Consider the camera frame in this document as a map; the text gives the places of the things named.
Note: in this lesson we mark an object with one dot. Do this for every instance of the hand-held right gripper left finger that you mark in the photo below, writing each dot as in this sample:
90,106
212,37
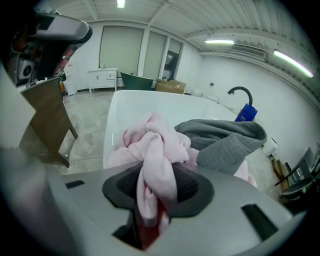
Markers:
85,207

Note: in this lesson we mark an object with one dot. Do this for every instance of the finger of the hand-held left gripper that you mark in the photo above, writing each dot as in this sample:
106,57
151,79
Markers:
65,30

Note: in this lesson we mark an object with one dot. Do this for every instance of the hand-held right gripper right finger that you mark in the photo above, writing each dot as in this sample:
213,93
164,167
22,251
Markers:
225,225

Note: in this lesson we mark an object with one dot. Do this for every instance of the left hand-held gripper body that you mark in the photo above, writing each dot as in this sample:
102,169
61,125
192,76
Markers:
47,62

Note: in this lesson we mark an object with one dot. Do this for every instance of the grey cloth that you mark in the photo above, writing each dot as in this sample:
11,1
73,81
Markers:
220,140

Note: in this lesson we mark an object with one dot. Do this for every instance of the pink cloth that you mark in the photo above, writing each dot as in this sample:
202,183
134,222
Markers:
155,150

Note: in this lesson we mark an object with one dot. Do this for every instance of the person's left hand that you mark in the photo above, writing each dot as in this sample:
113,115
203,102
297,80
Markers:
65,58

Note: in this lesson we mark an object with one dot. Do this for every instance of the wooden board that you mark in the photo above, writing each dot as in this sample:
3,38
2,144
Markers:
47,112

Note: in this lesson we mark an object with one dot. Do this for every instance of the white vanity cabinet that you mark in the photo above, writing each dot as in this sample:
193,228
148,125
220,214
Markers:
100,77

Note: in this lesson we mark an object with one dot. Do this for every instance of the window with grey blind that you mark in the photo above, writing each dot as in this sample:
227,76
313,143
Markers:
155,55
120,50

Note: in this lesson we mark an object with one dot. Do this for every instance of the ceiling tube light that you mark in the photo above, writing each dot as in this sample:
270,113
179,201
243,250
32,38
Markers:
121,3
292,61
220,41

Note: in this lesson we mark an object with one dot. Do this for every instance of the brown wooden steps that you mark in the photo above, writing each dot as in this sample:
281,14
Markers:
280,170

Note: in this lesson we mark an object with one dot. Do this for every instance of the dark green bathtub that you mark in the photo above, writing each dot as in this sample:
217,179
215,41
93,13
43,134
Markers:
136,82

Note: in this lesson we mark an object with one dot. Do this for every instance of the white bathtub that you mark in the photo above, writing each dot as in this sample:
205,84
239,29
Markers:
140,107

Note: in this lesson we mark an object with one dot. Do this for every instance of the dark grey chair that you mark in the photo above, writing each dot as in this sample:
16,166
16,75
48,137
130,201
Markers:
306,160

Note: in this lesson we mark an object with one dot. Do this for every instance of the window with dark glass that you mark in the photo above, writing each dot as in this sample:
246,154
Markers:
175,47

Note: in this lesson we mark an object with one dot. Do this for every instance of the blue shampoo bottle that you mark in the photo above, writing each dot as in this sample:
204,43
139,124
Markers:
246,112

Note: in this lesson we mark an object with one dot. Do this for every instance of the large open cardboard box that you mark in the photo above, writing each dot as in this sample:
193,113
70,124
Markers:
170,87

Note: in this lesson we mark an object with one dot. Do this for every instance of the black curved faucet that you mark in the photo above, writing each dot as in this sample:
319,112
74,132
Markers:
250,98

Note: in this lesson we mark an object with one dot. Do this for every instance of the air vent grille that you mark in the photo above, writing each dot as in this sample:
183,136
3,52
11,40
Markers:
250,52

